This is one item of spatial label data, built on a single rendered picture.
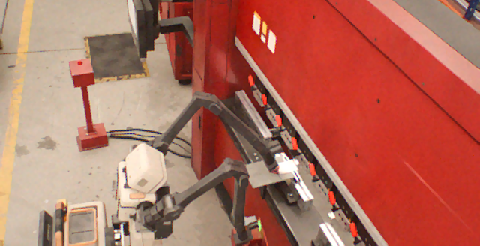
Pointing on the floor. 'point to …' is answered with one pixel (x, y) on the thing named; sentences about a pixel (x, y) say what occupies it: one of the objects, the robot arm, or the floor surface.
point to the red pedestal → (94, 134)
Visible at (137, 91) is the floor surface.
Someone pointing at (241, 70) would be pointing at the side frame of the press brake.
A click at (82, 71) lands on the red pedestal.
